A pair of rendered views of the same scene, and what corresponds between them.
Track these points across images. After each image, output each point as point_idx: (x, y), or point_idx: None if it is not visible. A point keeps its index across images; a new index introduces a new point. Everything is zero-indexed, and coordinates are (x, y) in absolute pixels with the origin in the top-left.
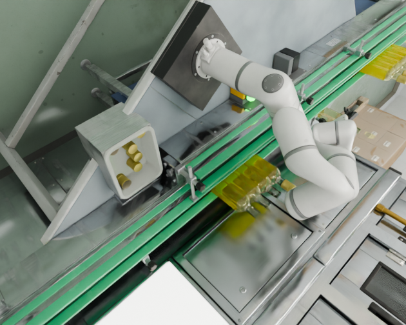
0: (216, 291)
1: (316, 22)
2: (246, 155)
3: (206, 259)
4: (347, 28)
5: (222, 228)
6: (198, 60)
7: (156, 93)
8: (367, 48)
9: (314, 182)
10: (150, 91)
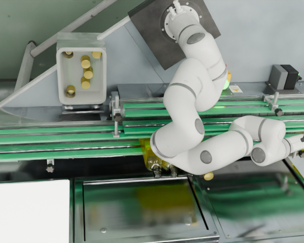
0: (82, 217)
1: None
2: None
3: (97, 195)
4: None
5: (131, 184)
6: (167, 17)
7: (128, 34)
8: None
9: (167, 110)
10: (123, 30)
